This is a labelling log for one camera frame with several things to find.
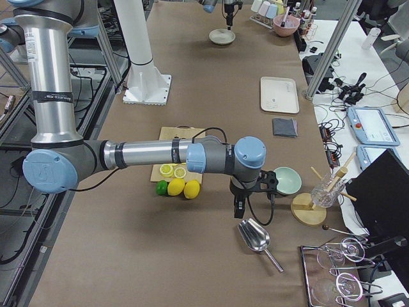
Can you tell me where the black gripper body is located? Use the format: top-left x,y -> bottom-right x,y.
229,170 -> 277,203
222,0 -> 243,16

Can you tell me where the beige round plate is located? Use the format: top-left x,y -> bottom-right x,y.
208,29 -> 236,45

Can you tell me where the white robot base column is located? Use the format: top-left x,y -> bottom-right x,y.
114,0 -> 172,106

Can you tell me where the white rabbit tray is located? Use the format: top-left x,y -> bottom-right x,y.
260,77 -> 300,114

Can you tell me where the black tray with glasses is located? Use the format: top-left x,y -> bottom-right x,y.
300,240 -> 383,306

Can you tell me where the mint green bowl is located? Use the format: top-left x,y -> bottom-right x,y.
274,166 -> 302,195

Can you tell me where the mint green cup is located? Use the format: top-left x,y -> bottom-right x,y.
251,0 -> 263,13

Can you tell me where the metal scoop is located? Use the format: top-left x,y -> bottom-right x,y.
238,218 -> 284,273

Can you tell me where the pink cup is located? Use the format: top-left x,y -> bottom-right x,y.
258,1 -> 270,17

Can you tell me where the light blue cup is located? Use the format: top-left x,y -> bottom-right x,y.
266,3 -> 278,19

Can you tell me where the wooden cup stand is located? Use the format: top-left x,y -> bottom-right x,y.
291,152 -> 357,226

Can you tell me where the yellow lemon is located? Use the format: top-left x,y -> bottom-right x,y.
183,180 -> 201,199
167,178 -> 185,196

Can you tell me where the grey folded cloth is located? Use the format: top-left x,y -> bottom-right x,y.
272,118 -> 298,138

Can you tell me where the pink bowl with ice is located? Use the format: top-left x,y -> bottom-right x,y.
273,14 -> 300,37

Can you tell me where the clear glass cup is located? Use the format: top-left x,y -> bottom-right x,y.
311,173 -> 345,208

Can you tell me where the lemon slice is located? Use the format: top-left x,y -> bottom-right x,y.
159,164 -> 174,177
173,167 -> 187,179

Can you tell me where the green lime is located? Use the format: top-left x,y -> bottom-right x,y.
155,180 -> 168,196

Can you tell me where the bamboo cutting board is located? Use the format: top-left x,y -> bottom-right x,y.
150,127 -> 203,184

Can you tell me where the blue teach pendant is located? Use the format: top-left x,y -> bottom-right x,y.
347,107 -> 400,146
356,145 -> 387,171

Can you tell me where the wine glass on rack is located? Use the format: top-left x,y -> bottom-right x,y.
316,237 -> 374,269

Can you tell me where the black monitor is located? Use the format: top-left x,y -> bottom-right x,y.
346,149 -> 408,239

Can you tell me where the white wire cup rack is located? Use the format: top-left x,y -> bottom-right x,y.
250,13 -> 277,29

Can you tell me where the aluminium frame post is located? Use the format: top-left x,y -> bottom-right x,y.
305,0 -> 362,100

